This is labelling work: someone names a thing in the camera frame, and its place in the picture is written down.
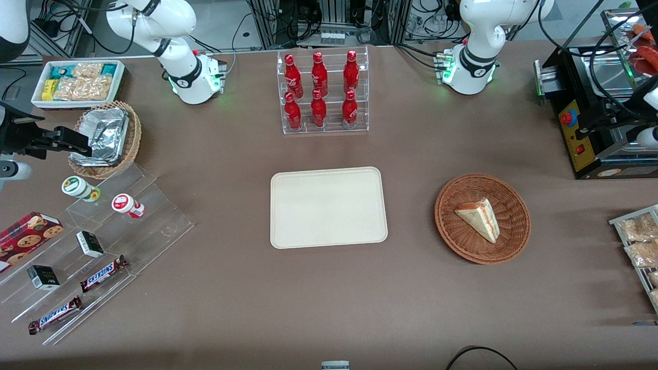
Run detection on red cola bottle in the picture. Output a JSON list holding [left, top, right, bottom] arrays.
[[284, 91, 302, 130], [310, 89, 327, 128], [342, 90, 358, 129], [284, 54, 304, 99], [312, 51, 328, 97], [343, 50, 360, 94]]

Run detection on glass display case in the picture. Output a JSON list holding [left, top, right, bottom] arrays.
[[600, 7, 658, 79]]

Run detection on red tartan cookie box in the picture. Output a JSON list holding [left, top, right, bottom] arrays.
[[0, 211, 64, 273]]

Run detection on round brown wicker basket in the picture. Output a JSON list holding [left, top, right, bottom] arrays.
[[434, 174, 531, 265]]

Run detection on black looped cable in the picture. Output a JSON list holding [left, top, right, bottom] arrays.
[[588, 21, 658, 113]]

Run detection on white rectangular snack bin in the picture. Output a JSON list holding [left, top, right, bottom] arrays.
[[31, 60, 126, 110]]

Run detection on grey wire tray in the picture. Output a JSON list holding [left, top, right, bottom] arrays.
[[609, 204, 658, 315]]

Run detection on red lidded yogurt cup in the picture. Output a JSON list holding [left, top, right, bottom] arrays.
[[112, 193, 145, 219]]

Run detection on red sausage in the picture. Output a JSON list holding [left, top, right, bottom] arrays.
[[633, 45, 658, 73], [630, 23, 658, 46]]

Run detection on aluminium foil tray stack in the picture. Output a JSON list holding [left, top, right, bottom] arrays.
[[70, 107, 130, 167]]

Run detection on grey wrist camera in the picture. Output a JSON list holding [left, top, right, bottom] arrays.
[[0, 161, 31, 192], [636, 127, 658, 151]]

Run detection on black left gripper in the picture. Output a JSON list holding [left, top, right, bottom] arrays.
[[577, 75, 658, 140]]

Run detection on green lidded yogurt cup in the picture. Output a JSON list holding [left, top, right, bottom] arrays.
[[62, 176, 101, 202]]

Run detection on triangular sandwich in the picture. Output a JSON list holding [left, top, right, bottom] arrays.
[[455, 198, 500, 244]]

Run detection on clear acrylic bottle rack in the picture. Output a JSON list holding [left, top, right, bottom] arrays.
[[277, 46, 370, 135]]

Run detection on clear acrylic step shelf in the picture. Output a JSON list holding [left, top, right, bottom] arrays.
[[0, 163, 195, 346]]

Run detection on black machine with yellow panel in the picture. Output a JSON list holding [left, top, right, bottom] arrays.
[[534, 44, 658, 180]]

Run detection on oval light wicker basket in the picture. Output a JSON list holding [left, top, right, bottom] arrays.
[[68, 101, 142, 179]]

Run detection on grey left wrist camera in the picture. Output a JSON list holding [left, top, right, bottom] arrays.
[[636, 127, 658, 151]]

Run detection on aluminium frame rack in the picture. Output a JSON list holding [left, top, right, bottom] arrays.
[[247, 0, 412, 50]]

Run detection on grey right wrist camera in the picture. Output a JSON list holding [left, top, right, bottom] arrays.
[[0, 161, 31, 192]]

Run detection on clear cracker pack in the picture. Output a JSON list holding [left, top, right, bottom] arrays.
[[54, 77, 112, 101], [72, 63, 104, 81]]

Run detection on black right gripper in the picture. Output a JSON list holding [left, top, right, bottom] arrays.
[[0, 102, 93, 157]]

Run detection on cream plastic tray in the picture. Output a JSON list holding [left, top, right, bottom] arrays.
[[270, 166, 388, 250]]

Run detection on Snickers chocolate bar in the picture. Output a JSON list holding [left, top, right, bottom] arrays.
[[28, 295, 83, 336], [80, 255, 129, 293]]

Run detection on small black box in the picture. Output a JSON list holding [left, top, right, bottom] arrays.
[[27, 265, 61, 291], [76, 231, 105, 258]]

